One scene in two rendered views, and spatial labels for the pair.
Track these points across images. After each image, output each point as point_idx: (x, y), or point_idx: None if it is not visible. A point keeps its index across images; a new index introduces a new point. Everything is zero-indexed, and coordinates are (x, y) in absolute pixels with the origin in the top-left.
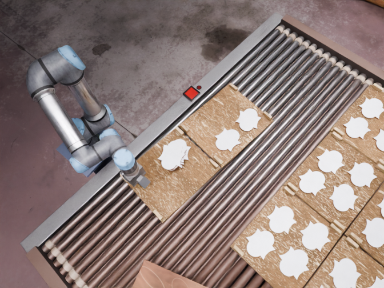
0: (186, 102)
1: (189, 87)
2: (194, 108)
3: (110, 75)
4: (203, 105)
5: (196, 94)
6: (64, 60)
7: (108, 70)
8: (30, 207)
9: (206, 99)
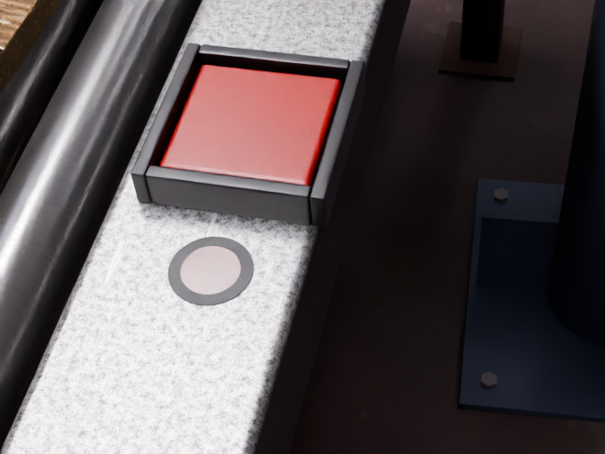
0: (257, 44)
1: (327, 157)
2: (110, 15)
3: None
4: (4, 45)
5: (170, 140)
6: None
7: None
8: None
9: (21, 167)
